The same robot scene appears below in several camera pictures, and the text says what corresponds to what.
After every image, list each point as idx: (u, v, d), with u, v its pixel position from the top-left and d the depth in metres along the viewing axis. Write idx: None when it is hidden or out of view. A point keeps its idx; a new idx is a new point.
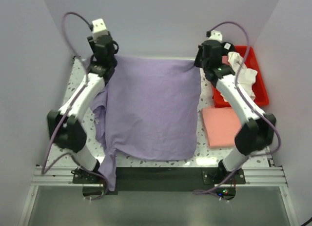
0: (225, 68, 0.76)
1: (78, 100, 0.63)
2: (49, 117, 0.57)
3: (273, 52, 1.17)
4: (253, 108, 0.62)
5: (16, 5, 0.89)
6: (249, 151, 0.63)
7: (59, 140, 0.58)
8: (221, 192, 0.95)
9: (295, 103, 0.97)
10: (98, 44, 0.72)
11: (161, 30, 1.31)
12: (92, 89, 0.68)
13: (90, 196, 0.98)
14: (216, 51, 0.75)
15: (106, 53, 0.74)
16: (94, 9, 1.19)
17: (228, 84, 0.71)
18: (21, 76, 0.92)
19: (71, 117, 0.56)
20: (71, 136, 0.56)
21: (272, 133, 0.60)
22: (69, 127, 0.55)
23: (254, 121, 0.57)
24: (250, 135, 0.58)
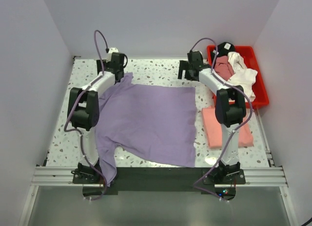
0: (205, 66, 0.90)
1: (97, 84, 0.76)
2: (72, 92, 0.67)
3: (272, 52, 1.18)
4: (223, 81, 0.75)
5: (18, 6, 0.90)
6: (227, 122, 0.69)
7: (77, 115, 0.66)
8: (221, 192, 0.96)
9: (293, 101, 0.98)
10: (115, 54, 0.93)
11: (161, 30, 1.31)
12: (107, 80, 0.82)
13: (90, 196, 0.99)
14: (195, 55, 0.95)
15: (118, 61, 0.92)
16: (95, 10, 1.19)
17: (206, 72, 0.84)
18: (22, 76, 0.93)
19: (92, 92, 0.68)
20: (90, 108, 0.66)
21: (241, 99, 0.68)
22: (90, 99, 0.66)
23: (224, 89, 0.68)
24: (222, 100, 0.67)
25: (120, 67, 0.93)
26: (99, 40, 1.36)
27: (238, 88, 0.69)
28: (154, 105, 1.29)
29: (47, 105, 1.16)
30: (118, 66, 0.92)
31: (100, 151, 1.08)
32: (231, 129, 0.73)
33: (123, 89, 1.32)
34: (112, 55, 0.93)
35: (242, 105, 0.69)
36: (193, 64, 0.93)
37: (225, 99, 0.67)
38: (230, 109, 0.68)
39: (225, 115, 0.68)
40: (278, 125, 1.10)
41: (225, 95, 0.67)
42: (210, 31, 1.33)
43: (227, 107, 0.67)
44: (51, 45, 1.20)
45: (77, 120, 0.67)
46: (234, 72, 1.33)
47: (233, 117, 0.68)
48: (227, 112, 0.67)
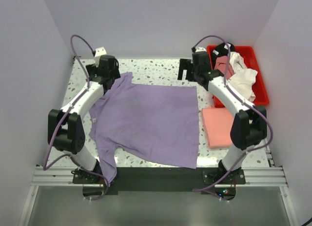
0: (215, 72, 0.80)
1: (80, 102, 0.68)
2: (50, 114, 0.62)
3: (273, 52, 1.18)
4: (242, 100, 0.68)
5: (18, 6, 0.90)
6: (245, 146, 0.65)
7: (59, 141, 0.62)
8: (221, 192, 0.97)
9: (293, 103, 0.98)
10: (103, 57, 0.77)
11: (161, 31, 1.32)
12: (92, 94, 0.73)
13: (90, 196, 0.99)
14: (204, 59, 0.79)
15: (107, 67, 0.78)
16: (94, 10, 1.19)
17: (218, 84, 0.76)
18: (22, 77, 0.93)
19: (73, 115, 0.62)
20: (71, 134, 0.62)
21: (262, 123, 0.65)
22: (71, 124, 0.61)
23: (243, 112, 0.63)
24: (243, 125, 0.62)
25: (110, 74, 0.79)
26: (99, 40, 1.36)
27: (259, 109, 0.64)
28: (154, 102, 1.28)
29: (47, 105, 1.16)
30: (108, 73, 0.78)
31: (101, 151, 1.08)
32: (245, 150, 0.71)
33: (123, 89, 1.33)
34: (100, 60, 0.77)
35: (262, 127, 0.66)
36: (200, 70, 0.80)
37: (245, 123, 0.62)
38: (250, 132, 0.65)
39: (244, 140, 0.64)
40: (278, 125, 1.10)
41: (246, 119, 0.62)
42: (210, 31, 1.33)
43: (247, 132, 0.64)
44: (51, 45, 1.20)
45: (60, 146, 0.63)
46: (234, 72, 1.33)
47: (253, 141, 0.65)
48: (247, 136, 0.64)
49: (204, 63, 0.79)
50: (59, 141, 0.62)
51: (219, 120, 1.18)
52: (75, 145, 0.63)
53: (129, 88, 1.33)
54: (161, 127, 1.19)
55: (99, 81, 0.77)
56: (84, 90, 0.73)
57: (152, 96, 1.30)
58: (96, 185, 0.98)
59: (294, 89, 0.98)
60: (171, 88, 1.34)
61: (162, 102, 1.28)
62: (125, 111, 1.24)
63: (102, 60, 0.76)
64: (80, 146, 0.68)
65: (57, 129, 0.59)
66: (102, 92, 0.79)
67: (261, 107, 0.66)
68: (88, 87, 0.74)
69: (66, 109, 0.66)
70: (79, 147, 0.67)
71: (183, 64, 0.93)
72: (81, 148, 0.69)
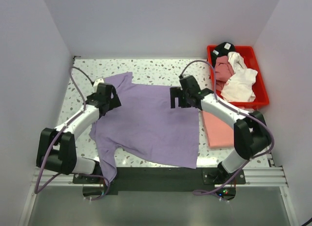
0: (204, 92, 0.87)
1: (74, 122, 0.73)
2: (42, 134, 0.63)
3: (273, 53, 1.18)
4: (237, 110, 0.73)
5: (17, 7, 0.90)
6: (251, 154, 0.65)
7: (49, 162, 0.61)
8: (221, 193, 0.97)
9: (293, 105, 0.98)
10: (101, 85, 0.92)
11: (161, 31, 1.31)
12: (87, 116, 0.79)
13: (90, 196, 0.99)
14: (191, 83, 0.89)
15: (104, 93, 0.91)
16: (94, 10, 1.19)
17: (211, 100, 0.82)
18: (22, 77, 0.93)
19: (66, 134, 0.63)
20: (63, 155, 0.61)
21: (263, 129, 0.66)
22: (64, 144, 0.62)
23: (242, 121, 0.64)
24: (243, 134, 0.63)
25: (106, 98, 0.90)
26: (99, 40, 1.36)
27: (255, 116, 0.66)
28: (154, 103, 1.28)
29: (47, 105, 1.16)
30: (104, 99, 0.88)
31: (101, 151, 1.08)
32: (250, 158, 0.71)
33: (123, 89, 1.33)
34: (98, 87, 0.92)
35: (264, 133, 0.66)
36: (190, 92, 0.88)
37: (246, 132, 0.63)
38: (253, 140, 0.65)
39: (250, 150, 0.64)
40: (278, 125, 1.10)
41: (245, 128, 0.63)
42: (210, 31, 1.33)
43: (251, 140, 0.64)
44: (51, 45, 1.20)
45: (50, 167, 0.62)
46: (234, 72, 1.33)
47: (259, 149, 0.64)
48: (252, 145, 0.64)
49: (192, 87, 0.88)
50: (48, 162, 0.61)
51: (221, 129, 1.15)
52: (65, 166, 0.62)
53: (129, 88, 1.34)
54: (161, 127, 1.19)
55: (96, 104, 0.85)
56: (79, 112, 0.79)
57: (151, 97, 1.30)
58: (96, 185, 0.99)
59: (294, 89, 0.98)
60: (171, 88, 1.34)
61: (161, 102, 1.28)
62: (125, 111, 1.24)
63: (100, 86, 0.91)
64: (71, 168, 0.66)
65: (49, 149, 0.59)
66: (97, 114, 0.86)
67: (257, 114, 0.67)
68: (83, 110, 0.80)
69: (59, 129, 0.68)
70: (69, 169, 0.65)
71: (173, 92, 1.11)
72: (71, 171, 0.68)
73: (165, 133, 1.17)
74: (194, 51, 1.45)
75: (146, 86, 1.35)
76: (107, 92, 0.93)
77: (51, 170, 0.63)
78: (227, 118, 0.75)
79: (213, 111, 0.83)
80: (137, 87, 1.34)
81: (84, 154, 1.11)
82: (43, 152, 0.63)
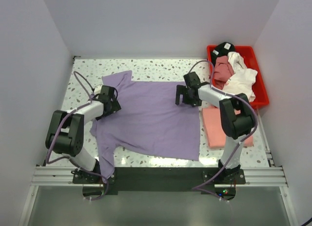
0: (203, 84, 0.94)
1: (83, 108, 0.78)
2: (55, 114, 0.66)
3: (273, 53, 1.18)
4: (224, 92, 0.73)
5: (17, 7, 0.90)
6: (236, 133, 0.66)
7: (59, 140, 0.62)
8: (221, 193, 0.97)
9: (294, 103, 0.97)
10: (104, 87, 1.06)
11: (160, 31, 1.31)
12: (94, 107, 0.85)
13: (90, 196, 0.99)
14: (193, 76, 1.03)
15: (107, 93, 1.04)
16: (94, 11, 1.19)
17: (206, 88, 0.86)
18: (22, 77, 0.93)
19: (77, 114, 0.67)
20: (74, 133, 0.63)
21: (247, 107, 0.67)
22: (75, 122, 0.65)
23: (226, 99, 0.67)
24: (227, 110, 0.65)
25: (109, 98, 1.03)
26: (99, 40, 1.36)
27: (241, 96, 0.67)
28: (154, 103, 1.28)
29: (47, 105, 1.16)
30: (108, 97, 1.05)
31: (101, 148, 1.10)
32: (238, 140, 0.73)
33: (123, 87, 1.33)
34: (102, 88, 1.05)
35: (248, 112, 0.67)
36: (191, 84, 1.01)
37: (230, 109, 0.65)
38: (238, 119, 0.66)
39: (234, 127, 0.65)
40: (278, 125, 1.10)
41: (230, 105, 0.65)
42: (210, 31, 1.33)
43: (235, 118, 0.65)
44: (50, 45, 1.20)
45: (58, 146, 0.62)
46: (234, 72, 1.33)
47: (242, 127, 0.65)
48: (235, 122, 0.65)
49: (194, 79, 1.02)
50: (59, 140, 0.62)
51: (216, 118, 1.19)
52: (74, 145, 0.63)
53: (129, 85, 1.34)
54: (160, 128, 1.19)
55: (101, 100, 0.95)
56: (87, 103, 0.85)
57: (151, 97, 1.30)
58: (95, 185, 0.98)
59: (294, 84, 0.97)
60: (171, 87, 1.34)
61: (161, 102, 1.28)
62: (125, 111, 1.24)
63: (104, 87, 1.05)
64: (78, 151, 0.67)
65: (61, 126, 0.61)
66: (101, 108, 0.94)
67: (242, 95, 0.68)
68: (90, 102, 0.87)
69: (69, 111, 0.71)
70: (77, 151, 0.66)
71: (179, 89, 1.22)
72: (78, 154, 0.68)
73: (165, 133, 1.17)
74: (194, 51, 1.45)
75: (146, 86, 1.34)
76: (110, 92, 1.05)
77: (60, 150, 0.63)
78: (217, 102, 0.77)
79: (208, 99, 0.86)
80: (136, 87, 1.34)
81: None
82: (53, 130, 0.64)
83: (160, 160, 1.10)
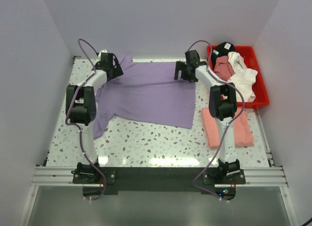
0: (202, 63, 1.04)
1: (90, 80, 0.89)
2: (68, 90, 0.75)
3: (273, 52, 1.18)
4: (217, 78, 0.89)
5: (17, 8, 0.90)
6: (220, 115, 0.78)
7: (76, 110, 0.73)
8: (221, 192, 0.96)
9: (294, 102, 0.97)
10: (104, 53, 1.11)
11: (160, 31, 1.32)
12: (98, 77, 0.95)
13: (90, 196, 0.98)
14: (192, 54, 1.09)
15: (107, 60, 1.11)
16: (94, 11, 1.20)
17: (202, 69, 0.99)
18: (22, 77, 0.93)
19: (88, 88, 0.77)
20: (88, 103, 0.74)
21: (233, 93, 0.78)
22: (88, 94, 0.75)
23: (216, 86, 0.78)
24: (215, 95, 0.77)
25: (109, 65, 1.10)
26: (99, 40, 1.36)
27: (231, 84, 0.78)
28: (154, 103, 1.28)
29: (48, 105, 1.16)
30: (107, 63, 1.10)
31: (99, 113, 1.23)
32: (225, 123, 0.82)
33: (123, 67, 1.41)
34: (102, 54, 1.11)
35: (233, 100, 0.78)
36: (190, 62, 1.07)
37: (217, 94, 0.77)
38: (223, 104, 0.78)
39: (218, 110, 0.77)
40: (278, 124, 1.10)
41: (218, 91, 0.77)
42: (210, 31, 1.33)
43: (220, 103, 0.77)
44: (50, 45, 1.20)
45: (76, 116, 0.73)
46: (234, 72, 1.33)
47: (225, 112, 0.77)
48: (220, 107, 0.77)
49: (193, 57, 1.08)
50: (77, 111, 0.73)
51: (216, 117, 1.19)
52: (90, 113, 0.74)
53: (129, 66, 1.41)
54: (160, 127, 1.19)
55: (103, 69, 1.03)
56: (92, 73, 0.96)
57: (151, 97, 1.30)
58: (96, 185, 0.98)
59: (294, 82, 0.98)
60: (171, 87, 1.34)
61: (161, 102, 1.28)
62: (125, 111, 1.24)
63: (104, 54, 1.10)
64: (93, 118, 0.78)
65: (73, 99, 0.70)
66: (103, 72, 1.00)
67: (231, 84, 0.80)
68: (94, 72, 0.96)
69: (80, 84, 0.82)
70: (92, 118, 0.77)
71: (179, 66, 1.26)
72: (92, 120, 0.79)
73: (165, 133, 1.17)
74: None
75: (146, 86, 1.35)
76: (109, 58, 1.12)
77: (78, 118, 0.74)
78: (208, 83, 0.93)
79: (202, 79, 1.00)
80: (137, 87, 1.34)
81: None
82: (70, 102, 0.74)
83: (160, 160, 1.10)
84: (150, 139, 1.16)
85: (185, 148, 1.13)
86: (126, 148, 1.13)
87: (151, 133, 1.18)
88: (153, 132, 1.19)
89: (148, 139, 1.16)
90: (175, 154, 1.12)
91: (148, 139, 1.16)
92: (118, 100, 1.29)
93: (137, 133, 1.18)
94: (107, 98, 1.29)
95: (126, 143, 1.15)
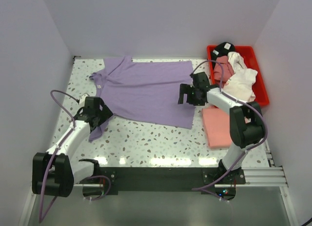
0: (212, 86, 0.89)
1: (66, 142, 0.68)
2: (35, 159, 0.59)
3: (273, 52, 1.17)
4: (235, 99, 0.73)
5: (17, 8, 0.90)
6: (244, 142, 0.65)
7: (46, 187, 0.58)
8: (221, 192, 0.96)
9: (295, 103, 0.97)
10: (88, 98, 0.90)
11: (160, 32, 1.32)
12: (79, 133, 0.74)
13: (90, 196, 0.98)
14: (202, 76, 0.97)
15: (93, 106, 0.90)
16: (94, 11, 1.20)
17: (215, 92, 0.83)
18: (22, 77, 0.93)
19: (60, 157, 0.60)
20: (60, 177, 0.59)
21: (257, 116, 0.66)
22: (58, 167, 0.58)
23: (238, 107, 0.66)
24: (237, 119, 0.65)
25: (95, 112, 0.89)
26: (99, 40, 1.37)
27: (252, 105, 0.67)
28: (154, 103, 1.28)
29: (48, 105, 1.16)
30: (93, 112, 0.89)
31: None
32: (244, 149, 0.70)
33: (123, 68, 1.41)
34: (86, 101, 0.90)
35: (260, 122, 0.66)
36: (200, 86, 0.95)
37: (240, 117, 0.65)
38: (248, 128, 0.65)
39: (243, 136, 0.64)
40: (278, 124, 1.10)
41: (240, 112, 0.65)
42: (210, 31, 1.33)
43: (244, 127, 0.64)
44: (50, 45, 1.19)
45: (47, 191, 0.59)
46: (234, 72, 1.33)
47: (251, 137, 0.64)
48: (245, 132, 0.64)
49: (203, 80, 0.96)
50: (46, 187, 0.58)
51: (218, 116, 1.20)
52: (63, 188, 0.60)
53: (129, 66, 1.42)
54: None
55: (85, 119, 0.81)
56: (70, 129, 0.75)
57: (151, 97, 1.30)
58: (95, 185, 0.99)
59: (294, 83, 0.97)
60: (171, 87, 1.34)
61: (161, 103, 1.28)
62: (125, 111, 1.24)
63: (87, 100, 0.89)
64: (69, 190, 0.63)
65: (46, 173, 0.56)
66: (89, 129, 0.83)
67: (255, 104, 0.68)
68: (74, 126, 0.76)
69: (52, 151, 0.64)
70: (68, 191, 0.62)
71: (183, 88, 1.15)
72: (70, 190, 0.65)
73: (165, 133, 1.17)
74: (194, 51, 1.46)
75: (146, 86, 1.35)
76: (95, 104, 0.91)
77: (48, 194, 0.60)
78: (226, 106, 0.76)
79: (216, 102, 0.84)
80: (137, 88, 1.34)
81: (84, 154, 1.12)
82: (38, 177, 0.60)
83: (160, 160, 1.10)
84: (150, 139, 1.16)
85: (185, 148, 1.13)
86: (126, 148, 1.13)
87: (151, 133, 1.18)
88: (153, 132, 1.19)
89: (148, 139, 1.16)
90: (175, 154, 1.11)
91: (148, 139, 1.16)
92: (118, 100, 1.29)
93: (137, 133, 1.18)
94: (107, 98, 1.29)
95: (126, 143, 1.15)
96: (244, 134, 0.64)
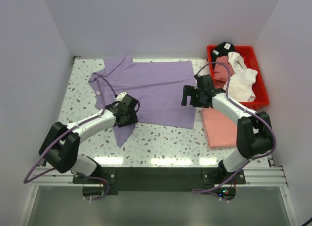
0: (217, 90, 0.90)
1: (85, 124, 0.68)
2: (53, 127, 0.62)
3: (274, 53, 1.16)
4: (243, 108, 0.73)
5: (17, 9, 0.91)
6: (252, 155, 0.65)
7: (49, 154, 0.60)
8: (221, 193, 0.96)
9: (296, 104, 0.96)
10: (127, 96, 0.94)
11: (160, 31, 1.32)
12: (101, 122, 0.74)
13: (90, 196, 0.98)
14: (207, 79, 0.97)
15: (128, 105, 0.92)
16: (94, 12, 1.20)
17: (221, 97, 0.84)
18: (21, 78, 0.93)
19: (72, 135, 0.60)
20: (64, 152, 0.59)
21: (266, 128, 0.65)
22: (67, 143, 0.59)
23: (246, 118, 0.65)
24: (246, 132, 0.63)
25: (127, 110, 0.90)
26: (99, 40, 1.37)
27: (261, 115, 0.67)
28: (154, 103, 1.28)
29: (47, 105, 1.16)
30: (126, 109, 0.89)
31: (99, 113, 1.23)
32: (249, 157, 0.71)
33: (123, 68, 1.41)
34: (125, 97, 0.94)
35: (268, 134, 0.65)
36: (204, 89, 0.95)
37: (249, 128, 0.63)
38: (256, 140, 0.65)
39: (250, 149, 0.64)
40: (278, 125, 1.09)
41: (249, 124, 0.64)
42: (210, 31, 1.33)
43: (253, 139, 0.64)
44: (50, 45, 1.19)
45: (48, 158, 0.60)
46: (234, 72, 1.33)
47: (260, 149, 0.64)
48: (252, 144, 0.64)
49: (207, 83, 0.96)
50: (49, 154, 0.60)
51: (219, 118, 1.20)
52: (62, 164, 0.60)
53: (129, 66, 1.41)
54: None
55: (114, 112, 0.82)
56: (96, 114, 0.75)
57: (150, 98, 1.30)
58: (95, 185, 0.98)
59: (296, 87, 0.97)
60: (171, 88, 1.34)
61: (161, 103, 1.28)
62: None
63: (126, 97, 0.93)
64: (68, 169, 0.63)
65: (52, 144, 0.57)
66: (112, 122, 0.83)
67: (263, 115, 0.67)
68: (101, 114, 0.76)
69: (70, 127, 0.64)
70: (66, 169, 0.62)
71: (186, 91, 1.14)
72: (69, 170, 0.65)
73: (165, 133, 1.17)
74: (194, 51, 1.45)
75: (146, 86, 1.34)
76: (131, 104, 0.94)
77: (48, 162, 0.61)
78: (233, 115, 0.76)
79: (223, 109, 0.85)
80: (136, 87, 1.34)
81: (84, 154, 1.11)
82: (48, 143, 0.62)
83: (161, 160, 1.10)
84: (150, 139, 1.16)
85: (185, 148, 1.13)
86: (126, 148, 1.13)
87: (151, 133, 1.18)
88: (153, 132, 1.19)
89: (148, 139, 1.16)
90: (175, 154, 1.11)
91: (148, 139, 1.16)
92: None
93: (137, 133, 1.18)
94: (107, 99, 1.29)
95: (126, 143, 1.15)
96: (252, 147, 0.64)
